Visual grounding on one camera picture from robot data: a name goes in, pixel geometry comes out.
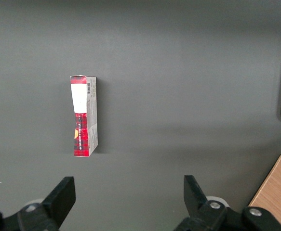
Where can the light wooden board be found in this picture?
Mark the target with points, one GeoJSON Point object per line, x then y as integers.
{"type": "Point", "coordinates": [277, 187]}

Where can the red plaid carton box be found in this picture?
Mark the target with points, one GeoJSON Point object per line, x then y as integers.
{"type": "Point", "coordinates": [84, 115]}

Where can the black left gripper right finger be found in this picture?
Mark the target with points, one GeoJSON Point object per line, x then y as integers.
{"type": "Point", "coordinates": [196, 199]}

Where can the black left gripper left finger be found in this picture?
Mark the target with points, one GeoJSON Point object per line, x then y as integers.
{"type": "Point", "coordinates": [60, 199]}

